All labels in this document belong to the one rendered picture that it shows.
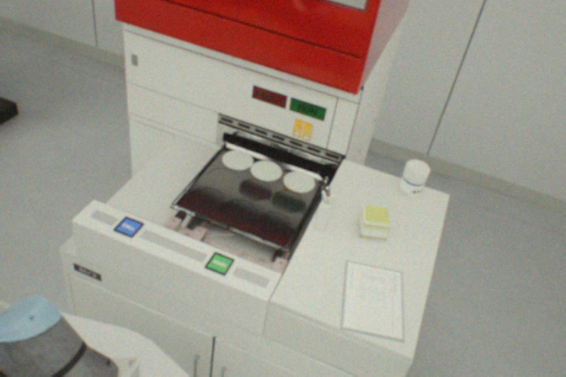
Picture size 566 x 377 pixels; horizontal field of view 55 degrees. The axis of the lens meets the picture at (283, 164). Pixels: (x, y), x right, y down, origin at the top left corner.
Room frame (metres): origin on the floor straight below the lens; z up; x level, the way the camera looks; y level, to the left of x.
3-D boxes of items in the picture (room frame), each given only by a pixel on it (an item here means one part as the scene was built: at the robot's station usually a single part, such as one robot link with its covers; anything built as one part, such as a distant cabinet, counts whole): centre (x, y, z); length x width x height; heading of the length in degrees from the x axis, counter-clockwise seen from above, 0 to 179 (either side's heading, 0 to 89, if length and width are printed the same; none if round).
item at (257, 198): (1.25, 0.08, 0.90); 0.34 x 0.34 x 0.01; 74
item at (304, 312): (1.05, -0.27, 0.89); 0.62 x 0.35 x 0.14; 164
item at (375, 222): (1.08, -0.27, 1.00); 0.07 x 0.07 x 0.07; 3
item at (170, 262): (0.92, 0.24, 0.89); 0.55 x 0.09 x 0.14; 74
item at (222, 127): (1.45, 0.03, 0.89); 0.44 x 0.02 x 0.10; 74
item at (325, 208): (1.08, -0.13, 1.03); 0.06 x 0.04 x 0.13; 164
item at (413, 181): (1.29, -0.39, 1.01); 0.07 x 0.07 x 0.10
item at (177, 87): (1.52, 0.20, 1.02); 0.82 x 0.03 x 0.40; 74
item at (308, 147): (1.46, 0.03, 0.96); 0.44 x 0.01 x 0.02; 74
